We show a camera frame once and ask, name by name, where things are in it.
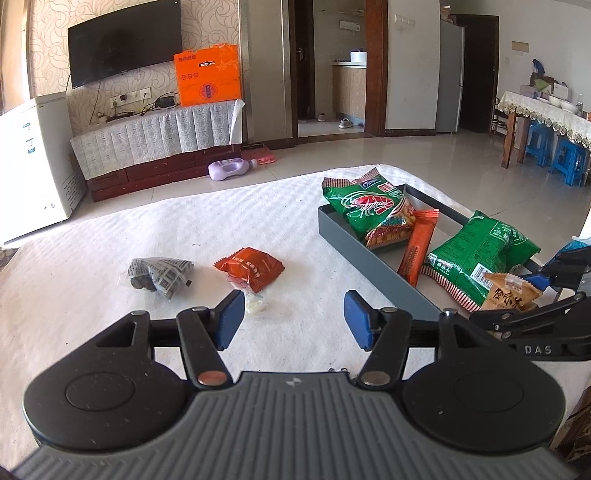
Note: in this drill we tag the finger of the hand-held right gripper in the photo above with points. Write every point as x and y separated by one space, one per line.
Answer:
535 280
531 319

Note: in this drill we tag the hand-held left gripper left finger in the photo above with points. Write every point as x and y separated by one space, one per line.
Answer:
229 319

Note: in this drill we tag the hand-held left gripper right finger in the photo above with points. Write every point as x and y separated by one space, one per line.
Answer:
358 319

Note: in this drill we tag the beige pastry packet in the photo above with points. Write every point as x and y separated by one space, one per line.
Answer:
508 291

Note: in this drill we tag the grey rectangular box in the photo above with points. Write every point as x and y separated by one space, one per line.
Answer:
364 264

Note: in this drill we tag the square red-orange snack packet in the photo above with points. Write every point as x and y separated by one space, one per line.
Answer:
251 267

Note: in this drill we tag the green checkered-edge snack bag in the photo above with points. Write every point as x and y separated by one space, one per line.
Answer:
480 254

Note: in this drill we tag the long orange snack bar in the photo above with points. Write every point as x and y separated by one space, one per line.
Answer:
418 244

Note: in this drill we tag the green shrimp chip bag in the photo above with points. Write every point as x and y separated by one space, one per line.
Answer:
364 203

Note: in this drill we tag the small white candy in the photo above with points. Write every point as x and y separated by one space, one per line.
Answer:
254 303

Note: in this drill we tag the teal crinkled plastic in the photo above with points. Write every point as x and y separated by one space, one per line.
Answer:
581 243

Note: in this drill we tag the grey print snack packet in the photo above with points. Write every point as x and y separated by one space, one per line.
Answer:
161 274

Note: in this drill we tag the brown patterned cloth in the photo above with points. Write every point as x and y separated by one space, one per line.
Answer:
577 429

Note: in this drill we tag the blue plastic stool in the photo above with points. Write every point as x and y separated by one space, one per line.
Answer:
538 143
569 161

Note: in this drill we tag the wooden dining table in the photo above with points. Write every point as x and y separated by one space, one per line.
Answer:
509 138

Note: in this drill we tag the purple detergent bottle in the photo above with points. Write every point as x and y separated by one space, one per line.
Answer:
228 168

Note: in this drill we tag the pink floor scale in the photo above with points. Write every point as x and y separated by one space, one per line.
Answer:
261 154

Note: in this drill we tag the cream lace tablecloth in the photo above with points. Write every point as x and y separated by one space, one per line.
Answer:
535 110

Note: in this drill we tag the white box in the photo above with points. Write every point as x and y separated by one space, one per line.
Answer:
560 90

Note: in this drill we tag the cloth-covered tv cabinet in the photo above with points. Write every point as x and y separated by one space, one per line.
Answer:
152 131

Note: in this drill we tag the grey refrigerator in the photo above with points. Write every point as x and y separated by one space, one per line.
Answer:
450 78

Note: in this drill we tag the beige kitchen counter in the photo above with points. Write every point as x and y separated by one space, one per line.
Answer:
348 92

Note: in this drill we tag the dark patterned cloth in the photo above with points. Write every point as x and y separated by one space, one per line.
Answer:
7 261

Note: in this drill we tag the orange gift box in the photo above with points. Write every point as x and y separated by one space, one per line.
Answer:
207 76

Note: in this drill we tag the white chest freezer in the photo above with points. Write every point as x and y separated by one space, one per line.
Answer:
32 161

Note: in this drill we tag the white pot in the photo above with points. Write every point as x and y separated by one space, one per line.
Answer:
358 57

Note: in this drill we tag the dark wooden door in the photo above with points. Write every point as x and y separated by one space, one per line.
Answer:
302 60

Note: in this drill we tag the pale curtain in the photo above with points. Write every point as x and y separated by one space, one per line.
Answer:
11 50

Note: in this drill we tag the white wall outlet strip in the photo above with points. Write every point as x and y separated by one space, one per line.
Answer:
131 95

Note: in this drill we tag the black wall television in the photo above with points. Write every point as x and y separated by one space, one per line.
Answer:
124 41

